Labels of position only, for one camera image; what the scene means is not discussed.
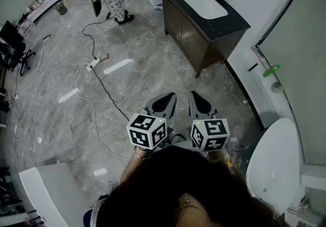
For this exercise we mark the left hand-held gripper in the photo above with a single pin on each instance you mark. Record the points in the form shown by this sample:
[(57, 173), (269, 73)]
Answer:
[(146, 131)]

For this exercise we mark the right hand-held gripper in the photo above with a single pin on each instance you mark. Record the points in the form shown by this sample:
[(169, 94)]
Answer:
[(210, 134)]

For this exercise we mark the person's left forearm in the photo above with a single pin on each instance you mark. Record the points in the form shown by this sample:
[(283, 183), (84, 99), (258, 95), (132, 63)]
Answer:
[(126, 170)]

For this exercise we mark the person's right forearm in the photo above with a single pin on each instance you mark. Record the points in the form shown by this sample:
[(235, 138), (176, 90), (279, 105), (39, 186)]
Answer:
[(216, 156)]

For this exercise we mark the person's grey trousers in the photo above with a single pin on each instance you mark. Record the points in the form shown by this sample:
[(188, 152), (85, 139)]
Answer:
[(180, 140)]

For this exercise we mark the person's black top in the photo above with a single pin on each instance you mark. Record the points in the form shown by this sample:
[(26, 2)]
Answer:
[(175, 157)]

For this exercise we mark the white floor tape strip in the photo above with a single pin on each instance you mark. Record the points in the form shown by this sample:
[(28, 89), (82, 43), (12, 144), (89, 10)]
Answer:
[(68, 95), (99, 172), (118, 66)]

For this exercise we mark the white toilet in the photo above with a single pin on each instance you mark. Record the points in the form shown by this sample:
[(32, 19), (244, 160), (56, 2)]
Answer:
[(273, 167)]

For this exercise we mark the grey round holder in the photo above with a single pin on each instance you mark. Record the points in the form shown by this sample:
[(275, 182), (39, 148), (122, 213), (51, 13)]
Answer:
[(276, 87)]

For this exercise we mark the dark wooden vanity cabinet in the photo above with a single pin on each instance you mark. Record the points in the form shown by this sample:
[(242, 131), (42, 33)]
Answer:
[(188, 35)]

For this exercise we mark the glass shower screen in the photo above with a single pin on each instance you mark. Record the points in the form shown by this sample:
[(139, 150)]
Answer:
[(300, 68)]

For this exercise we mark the white sink basin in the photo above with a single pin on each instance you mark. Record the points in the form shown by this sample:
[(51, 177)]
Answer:
[(203, 4)]

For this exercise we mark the black office chair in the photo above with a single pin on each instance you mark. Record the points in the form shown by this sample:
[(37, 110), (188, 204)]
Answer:
[(17, 55)]

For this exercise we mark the green waste bin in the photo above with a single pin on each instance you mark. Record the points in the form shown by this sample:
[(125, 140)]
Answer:
[(61, 8)]

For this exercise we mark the dark cluttered shelf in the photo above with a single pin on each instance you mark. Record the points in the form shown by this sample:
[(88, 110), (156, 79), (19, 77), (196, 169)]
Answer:
[(9, 195)]

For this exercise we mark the black computer monitor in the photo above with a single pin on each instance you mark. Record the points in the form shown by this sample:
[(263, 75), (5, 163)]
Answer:
[(9, 33)]

